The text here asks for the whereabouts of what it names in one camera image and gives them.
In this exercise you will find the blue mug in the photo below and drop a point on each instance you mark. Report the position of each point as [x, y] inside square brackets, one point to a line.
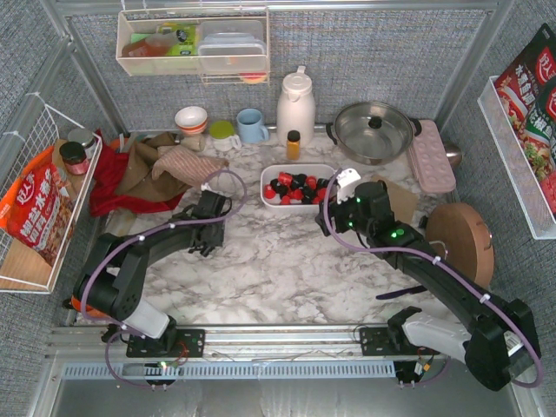
[251, 127]

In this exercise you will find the pink egg tray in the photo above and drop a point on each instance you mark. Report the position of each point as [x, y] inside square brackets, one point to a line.
[428, 159]

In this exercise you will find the steel pot with lid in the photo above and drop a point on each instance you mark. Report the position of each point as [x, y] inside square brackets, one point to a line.
[373, 133]

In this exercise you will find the red seasoning packet left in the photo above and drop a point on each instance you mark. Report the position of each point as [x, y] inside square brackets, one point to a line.
[34, 210]

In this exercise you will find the white orange striped bowl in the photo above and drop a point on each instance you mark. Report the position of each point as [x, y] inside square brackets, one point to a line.
[191, 120]

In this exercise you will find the white thermos jug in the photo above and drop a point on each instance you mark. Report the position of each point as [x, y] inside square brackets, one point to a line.
[296, 108]

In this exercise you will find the brown cardboard piece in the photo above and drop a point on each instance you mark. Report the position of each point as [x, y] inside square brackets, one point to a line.
[403, 202]

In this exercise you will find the clear plastic food container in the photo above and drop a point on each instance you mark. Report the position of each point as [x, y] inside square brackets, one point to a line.
[232, 46]

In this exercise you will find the orange cup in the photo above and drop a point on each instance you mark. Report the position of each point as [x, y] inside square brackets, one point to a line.
[74, 304]

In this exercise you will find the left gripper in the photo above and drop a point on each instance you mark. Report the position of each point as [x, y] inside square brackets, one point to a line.
[205, 237]

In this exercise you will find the silver lid jar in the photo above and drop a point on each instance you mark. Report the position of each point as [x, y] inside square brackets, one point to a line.
[86, 138]

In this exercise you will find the white rectangular storage basket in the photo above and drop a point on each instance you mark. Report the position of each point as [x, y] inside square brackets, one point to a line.
[271, 172]

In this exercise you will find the brown cloth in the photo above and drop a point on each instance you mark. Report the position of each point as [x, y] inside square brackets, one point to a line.
[137, 180]

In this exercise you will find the purple knife handle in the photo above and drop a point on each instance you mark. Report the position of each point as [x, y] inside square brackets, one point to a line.
[398, 293]

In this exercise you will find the orange spice bottle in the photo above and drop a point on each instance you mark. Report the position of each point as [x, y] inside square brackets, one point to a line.
[293, 148]

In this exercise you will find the steel ladle bowl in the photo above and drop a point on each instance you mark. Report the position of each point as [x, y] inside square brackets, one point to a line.
[454, 154]

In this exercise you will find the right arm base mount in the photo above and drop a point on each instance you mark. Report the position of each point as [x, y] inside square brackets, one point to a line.
[390, 339]

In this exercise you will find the right white wire basket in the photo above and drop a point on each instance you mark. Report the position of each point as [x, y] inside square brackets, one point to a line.
[534, 206]

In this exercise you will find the dark lid jar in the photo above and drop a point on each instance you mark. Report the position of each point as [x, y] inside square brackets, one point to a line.
[74, 158]

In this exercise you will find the white wire basket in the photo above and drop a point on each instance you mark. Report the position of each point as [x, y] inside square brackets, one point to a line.
[22, 269]
[534, 206]

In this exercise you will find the red cloth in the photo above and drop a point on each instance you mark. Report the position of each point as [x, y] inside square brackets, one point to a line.
[109, 172]

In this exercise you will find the round wooden cutting board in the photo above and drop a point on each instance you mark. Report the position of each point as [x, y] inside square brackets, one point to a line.
[459, 235]

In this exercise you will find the black coffee capsule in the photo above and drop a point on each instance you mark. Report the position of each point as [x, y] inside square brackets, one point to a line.
[276, 185]
[283, 190]
[300, 179]
[306, 200]
[322, 183]
[308, 192]

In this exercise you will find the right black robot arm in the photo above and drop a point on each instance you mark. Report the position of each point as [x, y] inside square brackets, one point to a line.
[495, 339]

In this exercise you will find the pink striped cloth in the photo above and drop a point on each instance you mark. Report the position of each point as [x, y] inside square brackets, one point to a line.
[186, 165]

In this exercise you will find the left white wire basket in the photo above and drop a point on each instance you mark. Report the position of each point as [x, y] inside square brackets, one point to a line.
[22, 269]

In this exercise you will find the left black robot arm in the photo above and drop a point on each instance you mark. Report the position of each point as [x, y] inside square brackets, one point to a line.
[113, 276]

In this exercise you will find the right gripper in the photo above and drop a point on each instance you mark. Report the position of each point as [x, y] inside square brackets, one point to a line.
[327, 215]

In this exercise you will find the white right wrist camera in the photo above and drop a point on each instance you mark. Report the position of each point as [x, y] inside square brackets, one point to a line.
[346, 183]

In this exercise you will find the green lid white cup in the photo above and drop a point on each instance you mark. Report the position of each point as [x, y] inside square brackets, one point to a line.
[223, 136]

